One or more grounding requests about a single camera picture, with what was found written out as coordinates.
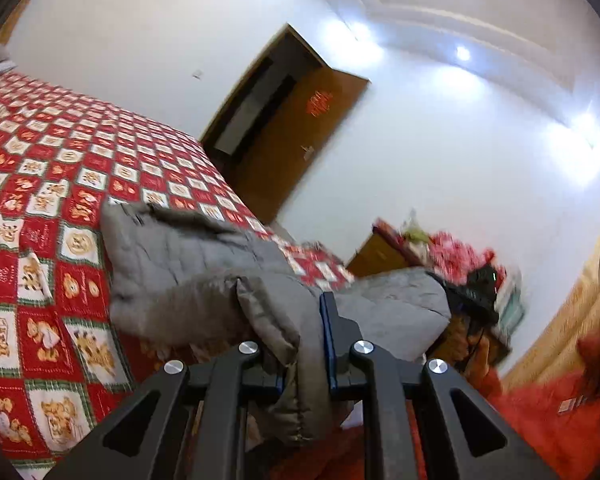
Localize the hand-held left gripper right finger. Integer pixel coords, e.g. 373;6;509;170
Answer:
319;291;561;480

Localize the brown door frame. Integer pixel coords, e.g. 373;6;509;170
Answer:
198;23;331;181

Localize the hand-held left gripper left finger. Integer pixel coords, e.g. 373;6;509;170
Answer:
42;340;286;480

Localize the person's red clothing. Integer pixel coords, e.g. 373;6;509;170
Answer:
275;332;600;480

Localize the brown wooden door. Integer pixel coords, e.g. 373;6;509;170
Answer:
230;67;371;226

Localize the teal box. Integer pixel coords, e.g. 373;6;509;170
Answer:
499;280;527;333

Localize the red floral cloth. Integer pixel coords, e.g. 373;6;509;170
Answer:
429;231;506;281

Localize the long flat printed box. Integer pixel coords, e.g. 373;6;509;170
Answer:
374;217;407;242

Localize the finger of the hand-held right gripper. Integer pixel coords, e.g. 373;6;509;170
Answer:
431;271;463;313

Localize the red printed bed cover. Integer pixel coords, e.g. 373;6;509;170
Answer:
0;70;356;471

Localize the red paper door decoration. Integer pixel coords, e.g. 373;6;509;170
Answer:
305;90;334;116

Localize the beige wooden furniture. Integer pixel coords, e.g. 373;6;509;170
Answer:
502;210;600;386

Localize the grey puffer jacket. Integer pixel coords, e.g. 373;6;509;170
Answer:
100;202;453;443

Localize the brown wooden dresser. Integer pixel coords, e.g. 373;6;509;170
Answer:
346;227;512;361

